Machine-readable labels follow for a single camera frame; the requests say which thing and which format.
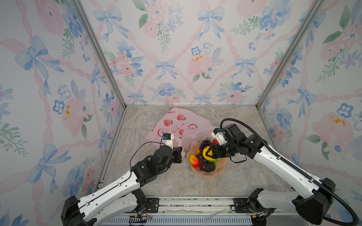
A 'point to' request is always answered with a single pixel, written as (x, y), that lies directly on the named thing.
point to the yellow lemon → (210, 153)
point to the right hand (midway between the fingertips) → (209, 152)
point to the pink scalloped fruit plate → (219, 166)
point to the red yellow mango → (194, 160)
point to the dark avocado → (209, 167)
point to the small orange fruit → (198, 151)
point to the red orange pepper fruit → (215, 141)
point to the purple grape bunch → (204, 143)
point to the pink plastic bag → (187, 127)
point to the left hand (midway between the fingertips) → (184, 147)
